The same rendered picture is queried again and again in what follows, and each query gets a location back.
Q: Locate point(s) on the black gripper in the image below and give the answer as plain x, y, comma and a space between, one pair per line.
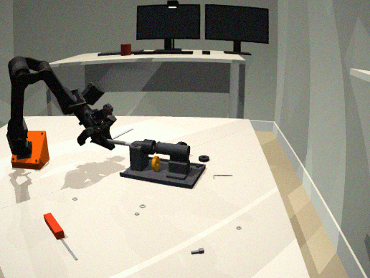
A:
98, 136

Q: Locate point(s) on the red-handled screwdriver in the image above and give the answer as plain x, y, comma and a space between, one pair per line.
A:
57, 230

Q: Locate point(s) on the dark grey bolt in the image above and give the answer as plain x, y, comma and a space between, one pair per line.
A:
200, 251

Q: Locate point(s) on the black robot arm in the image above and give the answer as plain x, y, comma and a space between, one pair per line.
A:
21, 77

